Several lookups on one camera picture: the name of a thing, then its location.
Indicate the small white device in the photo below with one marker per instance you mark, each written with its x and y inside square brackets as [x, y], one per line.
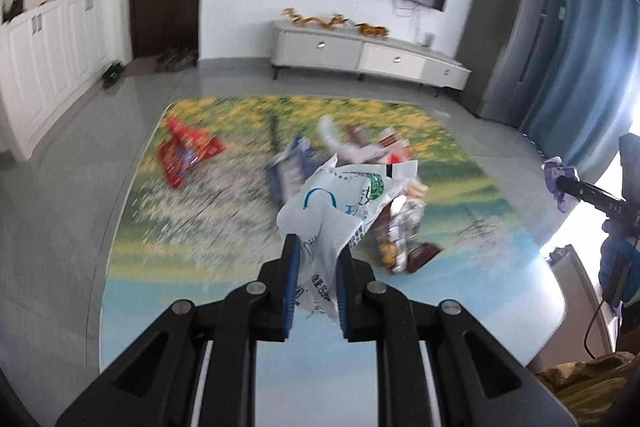
[428, 39]

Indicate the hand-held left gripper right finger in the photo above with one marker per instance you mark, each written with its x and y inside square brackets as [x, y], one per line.
[343, 297]

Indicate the white storage cabinet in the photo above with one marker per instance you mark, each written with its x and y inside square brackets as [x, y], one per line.
[45, 57]

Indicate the beige side table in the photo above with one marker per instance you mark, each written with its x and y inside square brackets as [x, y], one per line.
[580, 292]

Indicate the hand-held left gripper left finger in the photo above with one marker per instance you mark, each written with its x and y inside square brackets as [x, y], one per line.
[290, 292]

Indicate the white crumpled wrapper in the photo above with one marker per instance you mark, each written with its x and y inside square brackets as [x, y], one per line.
[345, 147]

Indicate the grey and white television cabinet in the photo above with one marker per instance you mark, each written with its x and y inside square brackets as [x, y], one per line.
[365, 54]

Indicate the landscape printed table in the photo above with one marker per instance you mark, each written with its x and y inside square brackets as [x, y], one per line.
[200, 232]

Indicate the blue curtain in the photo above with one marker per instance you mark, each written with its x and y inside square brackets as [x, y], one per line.
[575, 57]

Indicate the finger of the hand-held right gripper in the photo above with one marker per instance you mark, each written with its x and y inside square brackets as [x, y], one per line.
[592, 193]

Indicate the blue snack packet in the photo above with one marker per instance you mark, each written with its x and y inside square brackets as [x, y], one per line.
[290, 167]

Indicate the brown patterned cloth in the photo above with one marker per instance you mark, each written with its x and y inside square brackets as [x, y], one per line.
[585, 382]

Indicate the golden dragon ornament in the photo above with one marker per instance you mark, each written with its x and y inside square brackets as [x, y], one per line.
[315, 19]

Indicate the grey refrigerator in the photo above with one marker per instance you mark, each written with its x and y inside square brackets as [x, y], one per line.
[505, 42]

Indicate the white printed plastic bag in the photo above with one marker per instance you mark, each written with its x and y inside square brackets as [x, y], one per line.
[327, 217]

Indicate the black shoes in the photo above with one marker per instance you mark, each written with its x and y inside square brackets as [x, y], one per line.
[112, 75]

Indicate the purple plastic bag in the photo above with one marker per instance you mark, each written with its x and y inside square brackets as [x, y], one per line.
[555, 172]

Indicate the olive shoes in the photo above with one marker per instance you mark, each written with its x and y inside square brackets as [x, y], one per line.
[175, 58]

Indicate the red snack packet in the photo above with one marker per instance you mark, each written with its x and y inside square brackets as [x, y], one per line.
[186, 152]

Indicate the red and white packet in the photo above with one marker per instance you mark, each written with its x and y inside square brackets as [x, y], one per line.
[392, 146]

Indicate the golden tiger ornament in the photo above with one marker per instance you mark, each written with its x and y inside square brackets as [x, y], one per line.
[372, 30]

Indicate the black object on counter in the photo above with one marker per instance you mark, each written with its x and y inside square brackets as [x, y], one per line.
[14, 8]

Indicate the person's right hand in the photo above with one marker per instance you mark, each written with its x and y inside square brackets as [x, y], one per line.
[612, 252]

